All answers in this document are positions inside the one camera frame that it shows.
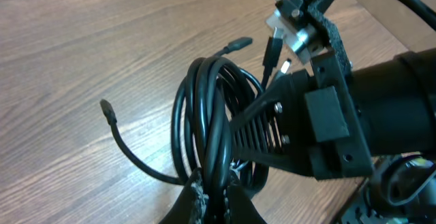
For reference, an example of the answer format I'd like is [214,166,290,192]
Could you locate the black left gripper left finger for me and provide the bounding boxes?
[159,168,208,224]

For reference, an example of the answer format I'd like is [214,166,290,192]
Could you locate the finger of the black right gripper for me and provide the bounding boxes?
[230,72,313,176]

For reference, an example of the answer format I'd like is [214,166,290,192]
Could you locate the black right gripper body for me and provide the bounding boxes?
[290,52,373,180]

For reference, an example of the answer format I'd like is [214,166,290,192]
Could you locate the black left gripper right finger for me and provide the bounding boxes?
[225,171,266,224]

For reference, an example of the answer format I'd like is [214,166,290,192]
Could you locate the black cable bundle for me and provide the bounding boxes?
[99,36,294,197]

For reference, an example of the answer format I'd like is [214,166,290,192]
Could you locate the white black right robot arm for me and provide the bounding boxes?
[230,49,435,180]

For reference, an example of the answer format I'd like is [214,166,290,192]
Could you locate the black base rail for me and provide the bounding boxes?
[332,154,436,224]

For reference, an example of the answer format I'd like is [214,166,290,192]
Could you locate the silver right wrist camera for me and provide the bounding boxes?
[266,0,325,65]

